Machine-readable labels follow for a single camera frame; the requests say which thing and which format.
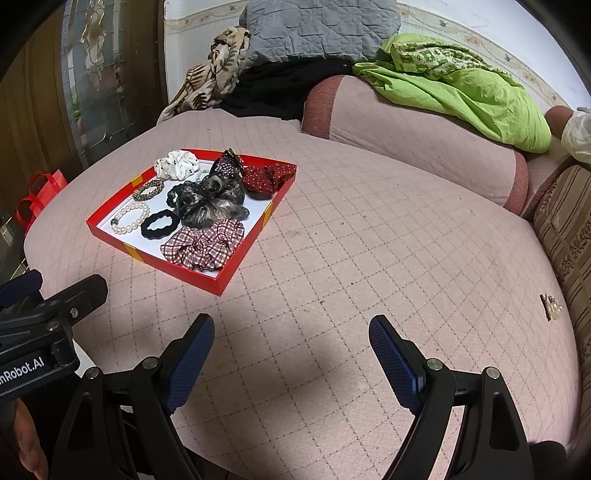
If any striped brown pillow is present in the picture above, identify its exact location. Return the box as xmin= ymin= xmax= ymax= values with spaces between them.
xmin=533 ymin=165 xmax=590 ymax=461

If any stained glass door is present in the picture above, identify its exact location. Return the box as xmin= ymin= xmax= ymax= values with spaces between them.
xmin=61 ymin=0 xmax=167 ymax=169

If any leopard print hair tie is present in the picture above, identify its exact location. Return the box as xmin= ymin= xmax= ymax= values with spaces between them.
xmin=131 ymin=178 xmax=167 ymax=203

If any clear crystal hair clip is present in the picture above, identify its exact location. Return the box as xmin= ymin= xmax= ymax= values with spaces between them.
xmin=540 ymin=294 xmax=563 ymax=321

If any black cloth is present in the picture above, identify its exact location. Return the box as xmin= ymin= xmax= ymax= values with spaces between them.
xmin=219 ymin=57 xmax=353 ymax=120

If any red tray box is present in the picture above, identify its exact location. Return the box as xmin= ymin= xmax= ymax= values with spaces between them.
xmin=87 ymin=149 xmax=297 ymax=295

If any red polka dot scrunchie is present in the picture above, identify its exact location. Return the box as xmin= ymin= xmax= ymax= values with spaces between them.
xmin=242 ymin=163 xmax=297 ymax=200

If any grey black organza scrunchie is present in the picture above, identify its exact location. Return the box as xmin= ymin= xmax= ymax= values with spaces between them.
xmin=166 ymin=175 xmax=249 ymax=229

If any tiger print cloth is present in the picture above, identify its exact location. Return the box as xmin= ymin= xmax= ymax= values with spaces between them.
xmin=156 ymin=27 xmax=250 ymax=124

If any pink quilted bolster pillow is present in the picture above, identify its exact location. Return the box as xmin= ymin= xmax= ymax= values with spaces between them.
xmin=303 ymin=75 xmax=529 ymax=215

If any left hand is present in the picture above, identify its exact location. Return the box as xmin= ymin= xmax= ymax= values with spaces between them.
xmin=11 ymin=398 xmax=48 ymax=480

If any black wavy hair tie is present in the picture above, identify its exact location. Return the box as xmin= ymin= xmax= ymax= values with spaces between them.
xmin=139 ymin=209 xmax=182 ymax=241

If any green bed sheet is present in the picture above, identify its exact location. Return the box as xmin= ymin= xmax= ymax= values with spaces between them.
xmin=353 ymin=33 xmax=552 ymax=154

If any grey quilted blanket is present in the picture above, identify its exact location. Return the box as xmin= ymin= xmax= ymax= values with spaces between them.
xmin=239 ymin=0 xmax=402 ymax=67

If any white pearl bracelet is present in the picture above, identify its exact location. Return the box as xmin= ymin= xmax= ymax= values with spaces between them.
xmin=109 ymin=200 xmax=151 ymax=237

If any red bag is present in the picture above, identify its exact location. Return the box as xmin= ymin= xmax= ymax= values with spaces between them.
xmin=15 ymin=170 xmax=67 ymax=234

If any red white checked scrunchie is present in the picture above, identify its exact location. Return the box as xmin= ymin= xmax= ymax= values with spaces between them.
xmin=160 ymin=219 xmax=245 ymax=272

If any white dotted scrunchie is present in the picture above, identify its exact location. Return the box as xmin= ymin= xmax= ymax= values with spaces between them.
xmin=153 ymin=150 xmax=200 ymax=181

